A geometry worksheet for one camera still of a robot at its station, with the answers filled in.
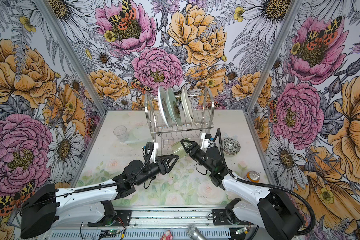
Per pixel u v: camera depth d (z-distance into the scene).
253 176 0.77
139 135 1.08
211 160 0.61
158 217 0.76
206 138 0.74
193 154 0.69
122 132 1.04
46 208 0.42
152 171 0.63
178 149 0.73
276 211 0.41
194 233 0.67
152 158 0.66
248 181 0.52
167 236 0.67
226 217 0.68
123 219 0.74
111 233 0.71
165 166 0.63
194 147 0.70
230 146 0.97
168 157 0.71
